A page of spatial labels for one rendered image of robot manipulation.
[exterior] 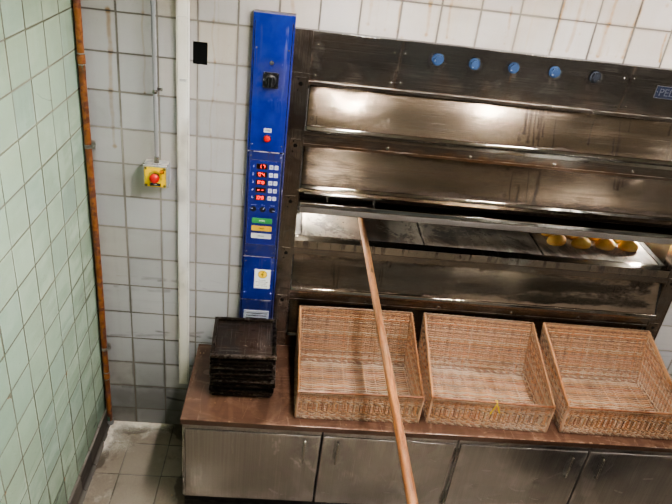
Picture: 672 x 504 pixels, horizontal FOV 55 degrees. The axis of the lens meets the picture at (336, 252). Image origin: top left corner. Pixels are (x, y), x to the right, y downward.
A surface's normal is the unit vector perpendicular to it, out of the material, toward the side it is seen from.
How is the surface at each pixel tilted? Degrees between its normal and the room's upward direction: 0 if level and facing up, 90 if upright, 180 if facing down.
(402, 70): 90
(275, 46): 90
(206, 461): 90
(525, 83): 90
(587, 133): 69
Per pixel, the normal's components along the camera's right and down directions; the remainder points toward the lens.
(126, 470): 0.11, -0.87
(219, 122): 0.04, 0.49
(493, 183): 0.07, 0.17
